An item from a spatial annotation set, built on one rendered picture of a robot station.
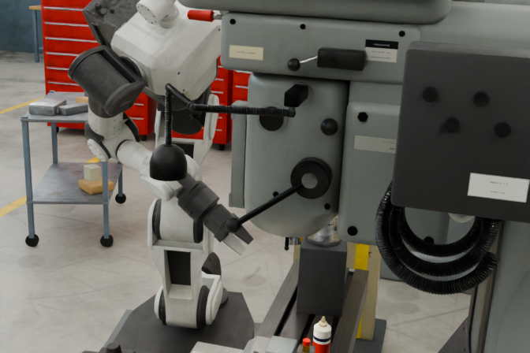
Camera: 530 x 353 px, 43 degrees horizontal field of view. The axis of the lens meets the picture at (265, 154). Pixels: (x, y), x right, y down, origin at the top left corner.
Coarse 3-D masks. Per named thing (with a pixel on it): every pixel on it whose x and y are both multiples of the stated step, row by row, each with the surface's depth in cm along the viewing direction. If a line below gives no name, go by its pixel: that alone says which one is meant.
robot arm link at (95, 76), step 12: (84, 60) 159; (96, 60) 160; (84, 72) 159; (96, 72) 159; (108, 72) 159; (84, 84) 160; (96, 84) 158; (108, 84) 158; (120, 84) 159; (96, 96) 160; (108, 96) 158; (96, 108) 165
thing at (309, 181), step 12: (300, 168) 115; (312, 168) 114; (324, 168) 114; (300, 180) 115; (312, 180) 114; (324, 180) 114; (288, 192) 117; (300, 192) 116; (312, 192) 115; (324, 192) 115; (264, 204) 118; (252, 216) 120; (228, 228) 121; (240, 228) 121
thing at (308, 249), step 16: (336, 224) 182; (304, 240) 173; (320, 240) 171; (336, 240) 171; (304, 256) 170; (320, 256) 169; (336, 256) 169; (304, 272) 171; (320, 272) 170; (336, 272) 170; (304, 288) 172; (320, 288) 172; (336, 288) 171; (304, 304) 173; (320, 304) 173; (336, 304) 173
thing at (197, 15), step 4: (188, 12) 136; (192, 12) 135; (196, 12) 135; (200, 12) 135; (204, 12) 135; (208, 12) 135; (212, 12) 135; (188, 16) 136; (192, 16) 135; (196, 16) 135; (200, 16) 135; (204, 16) 135; (208, 16) 134; (212, 16) 135; (216, 16) 135; (220, 16) 134; (204, 20) 136; (208, 20) 135; (212, 20) 136
